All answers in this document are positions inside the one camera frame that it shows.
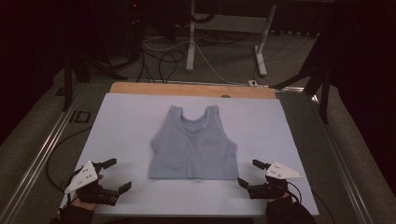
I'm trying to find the black power strip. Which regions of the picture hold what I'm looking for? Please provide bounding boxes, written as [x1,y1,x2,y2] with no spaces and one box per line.
[270,28,321,37]

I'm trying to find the black looped floor cables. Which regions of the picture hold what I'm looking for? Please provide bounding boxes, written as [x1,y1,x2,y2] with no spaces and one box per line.
[135,49,187,85]

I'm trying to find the black floor bracket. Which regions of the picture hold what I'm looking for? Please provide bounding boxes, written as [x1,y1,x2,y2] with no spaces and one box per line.
[68,109,92,124]

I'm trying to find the thin black floor cable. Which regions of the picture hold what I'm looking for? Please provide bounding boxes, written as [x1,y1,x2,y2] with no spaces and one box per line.
[45,125,93,192]

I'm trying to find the white metal desk frame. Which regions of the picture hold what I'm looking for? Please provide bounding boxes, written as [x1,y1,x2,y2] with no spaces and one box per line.
[185,0,278,78]

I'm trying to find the white floor cable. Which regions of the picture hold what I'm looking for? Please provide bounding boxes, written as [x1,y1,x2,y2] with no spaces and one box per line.
[142,36,250,86]

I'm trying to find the white table mat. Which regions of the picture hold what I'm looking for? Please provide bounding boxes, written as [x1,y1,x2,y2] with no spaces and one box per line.
[59,92,320,217]

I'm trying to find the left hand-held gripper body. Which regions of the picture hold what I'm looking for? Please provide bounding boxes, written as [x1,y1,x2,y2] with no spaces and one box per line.
[64,161,121,207]

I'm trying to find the person's left hand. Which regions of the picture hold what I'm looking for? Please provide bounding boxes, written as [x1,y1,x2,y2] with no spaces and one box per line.
[71,194,99,212]

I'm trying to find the person's right hand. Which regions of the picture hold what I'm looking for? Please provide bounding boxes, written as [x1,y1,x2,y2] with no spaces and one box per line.
[266,192,293,204]

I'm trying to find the grey-blue tank top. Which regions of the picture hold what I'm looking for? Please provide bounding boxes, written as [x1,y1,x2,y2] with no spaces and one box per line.
[148,105,240,181]

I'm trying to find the right hand-held gripper cable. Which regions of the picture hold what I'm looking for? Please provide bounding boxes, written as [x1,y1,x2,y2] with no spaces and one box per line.
[285,180,336,224]

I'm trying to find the black tripod stand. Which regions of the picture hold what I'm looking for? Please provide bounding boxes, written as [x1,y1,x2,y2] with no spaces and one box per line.
[270,31,333,125]
[61,50,129,113]

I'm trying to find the aluminium floor rail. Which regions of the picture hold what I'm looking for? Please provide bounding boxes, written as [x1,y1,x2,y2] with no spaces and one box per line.
[133,77,305,93]
[310,93,375,224]
[0,81,88,224]

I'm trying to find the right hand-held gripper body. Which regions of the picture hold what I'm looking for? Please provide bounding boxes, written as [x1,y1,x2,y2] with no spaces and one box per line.
[247,161,304,201]

